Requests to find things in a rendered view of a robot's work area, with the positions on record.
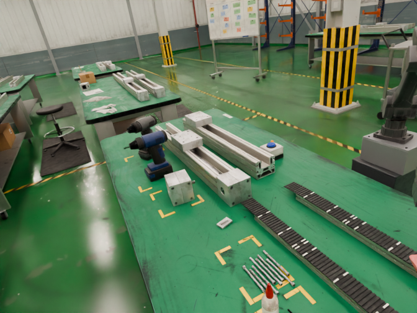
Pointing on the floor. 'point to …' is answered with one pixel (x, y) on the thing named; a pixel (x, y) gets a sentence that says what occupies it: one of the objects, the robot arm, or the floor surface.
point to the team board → (234, 25)
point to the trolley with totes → (391, 65)
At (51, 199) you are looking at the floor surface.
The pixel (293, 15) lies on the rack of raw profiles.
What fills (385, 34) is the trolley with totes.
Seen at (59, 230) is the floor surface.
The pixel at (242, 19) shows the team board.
